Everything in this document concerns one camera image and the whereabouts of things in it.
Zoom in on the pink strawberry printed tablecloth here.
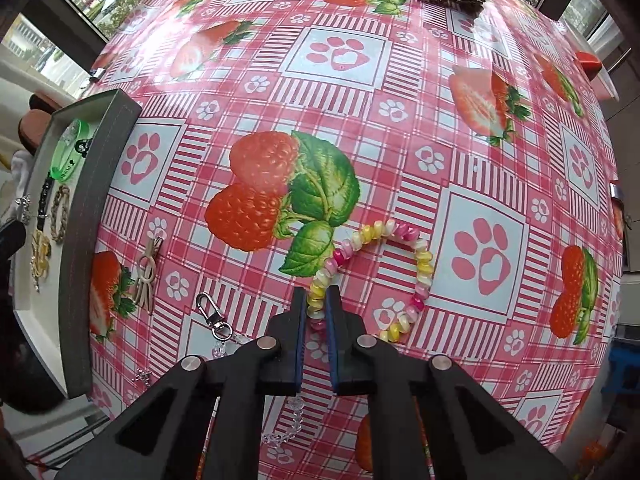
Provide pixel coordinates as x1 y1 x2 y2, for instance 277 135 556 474
90 0 626 480

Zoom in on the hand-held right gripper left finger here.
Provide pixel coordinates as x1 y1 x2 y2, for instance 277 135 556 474
55 287 307 480

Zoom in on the grey jewelry box tray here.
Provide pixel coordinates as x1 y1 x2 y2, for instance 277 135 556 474
10 89 143 401

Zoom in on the blue plastic stool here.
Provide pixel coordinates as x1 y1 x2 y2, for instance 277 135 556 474
607 337 640 406

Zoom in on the red plastic stool stack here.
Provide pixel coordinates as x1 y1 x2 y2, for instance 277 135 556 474
575 51 603 81

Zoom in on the beige bow hair clip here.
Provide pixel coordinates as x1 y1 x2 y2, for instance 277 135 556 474
134 236 165 316

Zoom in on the brown round stool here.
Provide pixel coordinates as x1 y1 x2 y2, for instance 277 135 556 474
17 91 61 146

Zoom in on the clear crystal keychain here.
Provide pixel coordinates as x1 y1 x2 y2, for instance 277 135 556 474
196 292 306 446

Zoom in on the colourful candy bead bracelet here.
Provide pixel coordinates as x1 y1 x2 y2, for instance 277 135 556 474
307 219 435 345

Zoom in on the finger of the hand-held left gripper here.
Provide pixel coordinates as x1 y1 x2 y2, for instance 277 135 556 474
0 220 27 261

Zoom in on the yellow green hair tie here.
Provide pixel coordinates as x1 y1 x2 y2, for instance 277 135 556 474
31 230 52 278

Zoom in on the brown braided bracelet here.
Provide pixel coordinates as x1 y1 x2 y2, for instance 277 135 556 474
50 185 72 245

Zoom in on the white cloth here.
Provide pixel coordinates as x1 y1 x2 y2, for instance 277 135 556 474
10 150 31 186

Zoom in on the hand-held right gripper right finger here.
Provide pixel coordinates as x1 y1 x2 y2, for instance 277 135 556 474
326 291 571 480

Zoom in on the black beaded hair clip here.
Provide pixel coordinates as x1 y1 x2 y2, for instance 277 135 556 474
37 172 55 221

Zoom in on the green plastic bangle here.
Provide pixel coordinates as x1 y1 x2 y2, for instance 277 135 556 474
50 119 97 183

